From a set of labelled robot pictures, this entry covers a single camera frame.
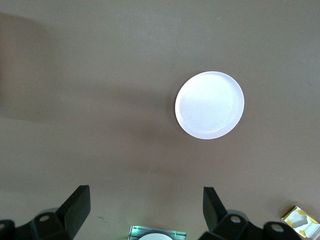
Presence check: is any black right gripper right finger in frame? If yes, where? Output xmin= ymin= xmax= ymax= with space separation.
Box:
xmin=197 ymin=186 xmax=307 ymax=240

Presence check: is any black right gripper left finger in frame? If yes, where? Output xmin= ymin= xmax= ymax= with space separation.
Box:
xmin=0 ymin=184 xmax=91 ymax=240

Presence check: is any yellow snack packet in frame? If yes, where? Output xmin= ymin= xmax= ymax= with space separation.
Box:
xmin=281 ymin=205 xmax=320 ymax=239

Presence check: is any pink round plate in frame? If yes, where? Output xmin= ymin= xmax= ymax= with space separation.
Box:
xmin=174 ymin=70 xmax=245 ymax=140

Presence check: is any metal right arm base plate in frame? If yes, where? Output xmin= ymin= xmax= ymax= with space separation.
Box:
xmin=129 ymin=225 xmax=188 ymax=240

